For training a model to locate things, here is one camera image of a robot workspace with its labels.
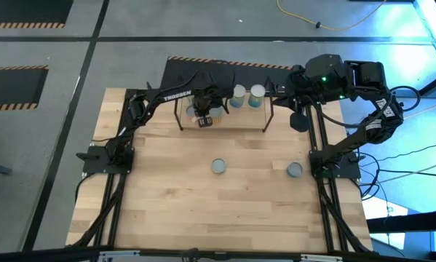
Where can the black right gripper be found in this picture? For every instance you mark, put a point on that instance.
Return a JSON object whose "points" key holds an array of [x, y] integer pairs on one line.
{"points": [[299, 92]]}

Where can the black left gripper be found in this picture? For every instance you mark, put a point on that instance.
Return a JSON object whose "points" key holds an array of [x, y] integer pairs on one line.
{"points": [[206, 105]]}

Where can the tall blue yellow can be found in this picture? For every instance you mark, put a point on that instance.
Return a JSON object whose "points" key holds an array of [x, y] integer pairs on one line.
{"points": [[237, 96], [257, 96]]}

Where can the small grey lidded can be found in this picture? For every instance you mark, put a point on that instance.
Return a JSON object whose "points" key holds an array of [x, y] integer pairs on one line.
{"points": [[218, 166]]}

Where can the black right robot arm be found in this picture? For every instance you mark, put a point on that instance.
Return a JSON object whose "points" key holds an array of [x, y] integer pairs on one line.
{"points": [[385, 109]]}

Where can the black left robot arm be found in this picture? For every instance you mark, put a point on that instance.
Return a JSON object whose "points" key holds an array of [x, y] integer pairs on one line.
{"points": [[177, 96]]}

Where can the small teal sided can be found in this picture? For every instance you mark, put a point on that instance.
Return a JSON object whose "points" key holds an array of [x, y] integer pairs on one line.
{"points": [[295, 170]]}

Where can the black hazard striped floor mat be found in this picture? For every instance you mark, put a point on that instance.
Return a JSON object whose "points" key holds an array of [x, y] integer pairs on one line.
{"points": [[14, 87], [257, 74], [21, 11]]}

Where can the silver metal bracket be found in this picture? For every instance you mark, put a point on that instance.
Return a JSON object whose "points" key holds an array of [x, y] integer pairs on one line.
{"points": [[119, 254], [321, 258]]}

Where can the black camera rig frame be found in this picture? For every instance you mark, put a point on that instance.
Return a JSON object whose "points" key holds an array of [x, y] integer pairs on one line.
{"points": [[57, 254]]}

